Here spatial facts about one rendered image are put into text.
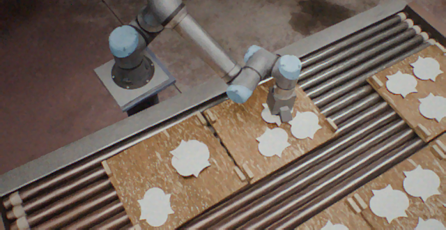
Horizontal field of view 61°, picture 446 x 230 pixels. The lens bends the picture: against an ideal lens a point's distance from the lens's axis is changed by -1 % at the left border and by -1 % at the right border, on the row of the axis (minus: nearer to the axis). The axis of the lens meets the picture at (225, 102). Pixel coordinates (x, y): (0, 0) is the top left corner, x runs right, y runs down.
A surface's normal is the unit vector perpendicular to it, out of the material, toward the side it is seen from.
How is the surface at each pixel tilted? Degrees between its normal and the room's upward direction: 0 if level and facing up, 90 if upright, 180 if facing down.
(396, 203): 0
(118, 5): 0
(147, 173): 0
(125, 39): 9
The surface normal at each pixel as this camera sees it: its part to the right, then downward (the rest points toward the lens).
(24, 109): 0.03, -0.55
